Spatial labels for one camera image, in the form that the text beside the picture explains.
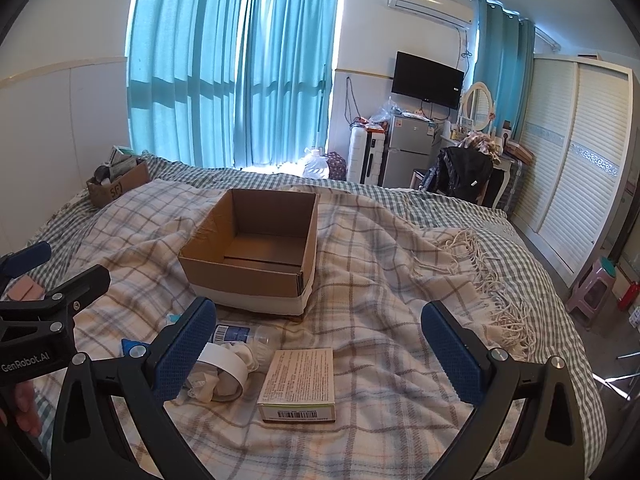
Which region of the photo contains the white slatted wardrobe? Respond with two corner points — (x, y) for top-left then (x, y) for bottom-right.
(510, 54), (640, 288)

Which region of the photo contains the patterned dark bag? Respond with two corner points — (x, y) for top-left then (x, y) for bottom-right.
(325, 152), (348, 181)

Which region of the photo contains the green white carton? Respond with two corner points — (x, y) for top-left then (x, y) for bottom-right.
(110, 146), (143, 173)

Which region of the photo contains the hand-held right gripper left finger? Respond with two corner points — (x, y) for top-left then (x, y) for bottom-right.
(50, 296), (218, 480)

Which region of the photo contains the white air conditioner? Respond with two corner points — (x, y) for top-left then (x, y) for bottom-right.
(387, 0), (475, 28)

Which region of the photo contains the oval white mirror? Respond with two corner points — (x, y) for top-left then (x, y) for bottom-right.
(461, 81), (496, 133)

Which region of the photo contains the white dressing table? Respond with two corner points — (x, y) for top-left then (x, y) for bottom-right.
(485, 152), (516, 208)

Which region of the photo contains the teal curtain panel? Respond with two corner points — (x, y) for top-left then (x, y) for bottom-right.
(235, 0), (346, 171)

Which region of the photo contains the grey suitcase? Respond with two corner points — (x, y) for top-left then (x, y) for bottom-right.
(500, 157), (524, 211)

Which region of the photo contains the clear plastic bag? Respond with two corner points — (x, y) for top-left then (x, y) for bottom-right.
(367, 97), (403, 126)

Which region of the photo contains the black jacket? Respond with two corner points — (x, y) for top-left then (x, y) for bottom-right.
(425, 146), (493, 201)

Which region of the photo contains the small cardboard box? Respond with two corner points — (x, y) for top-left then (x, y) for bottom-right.
(86, 160), (151, 208)

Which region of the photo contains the white green medicine box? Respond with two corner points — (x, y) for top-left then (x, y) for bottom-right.
(256, 347), (337, 423)

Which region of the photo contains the white suitcase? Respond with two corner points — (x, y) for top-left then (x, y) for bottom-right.
(347, 126), (387, 186)

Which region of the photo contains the wall cable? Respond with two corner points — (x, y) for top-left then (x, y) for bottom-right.
(344, 75), (363, 126)

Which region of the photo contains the wide teal curtain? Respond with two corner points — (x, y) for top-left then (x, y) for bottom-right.
(127, 0), (251, 168)

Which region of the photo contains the black wall television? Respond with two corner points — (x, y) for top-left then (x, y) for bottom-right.
(391, 51), (465, 110)

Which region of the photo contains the red item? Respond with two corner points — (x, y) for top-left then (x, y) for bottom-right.
(617, 280), (640, 311)

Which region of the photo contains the white plastic bag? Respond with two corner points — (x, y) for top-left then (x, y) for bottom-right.
(302, 146), (331, 179)

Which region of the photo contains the narrow teal curtain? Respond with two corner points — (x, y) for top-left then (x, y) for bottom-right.
(472, 0), (536, 136)

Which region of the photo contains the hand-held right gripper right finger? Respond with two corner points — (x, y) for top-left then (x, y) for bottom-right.
(420, 301), (586, 480)

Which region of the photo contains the silver small fridge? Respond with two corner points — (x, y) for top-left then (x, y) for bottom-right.
(381, 114), (436, 188)

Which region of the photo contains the pink flat pad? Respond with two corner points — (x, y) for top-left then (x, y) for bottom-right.
(2, 280), (46, 302)

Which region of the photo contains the pink plastic stool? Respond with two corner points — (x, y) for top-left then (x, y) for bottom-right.
(565, 257), (618, 328)

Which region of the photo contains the green checkered bedsheet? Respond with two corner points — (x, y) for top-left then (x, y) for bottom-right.
(0, 152), (608, 480)

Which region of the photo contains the plaid fringed blanket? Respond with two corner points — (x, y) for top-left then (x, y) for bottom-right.
(50, 177), (538, 480)

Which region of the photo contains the round white container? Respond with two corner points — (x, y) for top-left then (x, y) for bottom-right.
(197, 342), (251, 403)

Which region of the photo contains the metal frame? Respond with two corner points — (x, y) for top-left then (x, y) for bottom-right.
(592, 365), (640, 401)

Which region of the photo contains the flat cardboard carton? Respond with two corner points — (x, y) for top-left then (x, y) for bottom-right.
(502, 140), (536, 163)

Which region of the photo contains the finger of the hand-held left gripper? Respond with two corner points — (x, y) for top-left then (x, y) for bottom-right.
(0, 241), (53, 281)
(0, 265), (112, 333)

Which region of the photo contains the floral clothes pile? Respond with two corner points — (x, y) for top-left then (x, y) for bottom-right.
(457, 132), (503, 156)

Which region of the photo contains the person's left hand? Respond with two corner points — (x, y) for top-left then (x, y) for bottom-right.
(0, 379), (43, 438)

